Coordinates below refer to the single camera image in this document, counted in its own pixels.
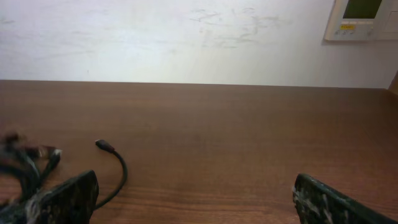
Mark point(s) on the beige wall control panel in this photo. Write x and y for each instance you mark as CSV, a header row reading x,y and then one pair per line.
x,y
362,20

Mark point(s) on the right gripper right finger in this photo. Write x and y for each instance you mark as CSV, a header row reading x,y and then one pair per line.
x,y
316,203

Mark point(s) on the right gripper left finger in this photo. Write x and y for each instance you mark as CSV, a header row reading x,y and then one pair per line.
x,y
73,201

